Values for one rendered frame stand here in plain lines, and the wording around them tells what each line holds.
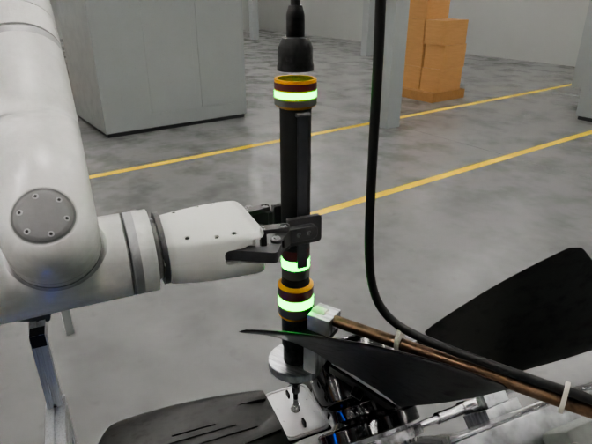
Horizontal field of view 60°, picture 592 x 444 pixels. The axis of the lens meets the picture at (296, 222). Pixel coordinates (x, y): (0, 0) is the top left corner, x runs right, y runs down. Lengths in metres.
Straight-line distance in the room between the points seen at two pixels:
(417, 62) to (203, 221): 8.58
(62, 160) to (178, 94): 6.55
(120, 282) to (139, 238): 0.04
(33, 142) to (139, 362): 2.34
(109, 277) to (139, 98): 6.36
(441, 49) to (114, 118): 5.03
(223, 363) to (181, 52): 4.96
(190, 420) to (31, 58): 0.48
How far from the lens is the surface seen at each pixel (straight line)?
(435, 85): 8.81
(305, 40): 0.52
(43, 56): 0.63
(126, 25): 6.71
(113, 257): 0.50
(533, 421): 0.87
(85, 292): 0.51
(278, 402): 0.76
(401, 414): 0.73
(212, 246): 0.50
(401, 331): 0.58
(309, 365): 0.66
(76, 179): 0.46
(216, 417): 0.74
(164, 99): 6.94
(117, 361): 2.81
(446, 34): 8.73
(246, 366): 2.64
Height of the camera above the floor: 1.71
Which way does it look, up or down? 25 degrees down
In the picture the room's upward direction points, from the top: straight up
